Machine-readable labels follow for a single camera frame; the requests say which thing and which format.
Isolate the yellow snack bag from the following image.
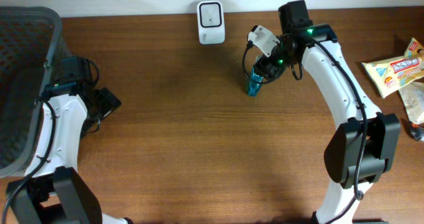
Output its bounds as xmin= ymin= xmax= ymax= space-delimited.
xmin=362 ymin=38 xmax=423 ymax=98

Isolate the silver triangular snack packet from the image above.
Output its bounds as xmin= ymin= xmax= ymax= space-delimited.
xmin=409 ymin=121 xmax=423 ymax=142

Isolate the teal mouthwash bottle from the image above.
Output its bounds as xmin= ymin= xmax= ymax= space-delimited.
xmin=247 ymin=68 xmax=263 ymax=97

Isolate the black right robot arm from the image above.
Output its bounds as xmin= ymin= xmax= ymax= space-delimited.
xmin=245 ymin=0 xmax=400 ymax=223

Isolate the grey plastic lattice basket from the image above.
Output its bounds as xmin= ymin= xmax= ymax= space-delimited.
xmin=1 ymin=7 xmax=70 ymax=177

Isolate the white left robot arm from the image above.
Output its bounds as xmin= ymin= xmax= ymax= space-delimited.
xmin=1 ymin=56 xmax=129 ymax=223

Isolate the white barcode scanner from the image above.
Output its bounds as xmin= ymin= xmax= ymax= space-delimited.
xmin=197 ymin=1 xmax=225 ymax=45

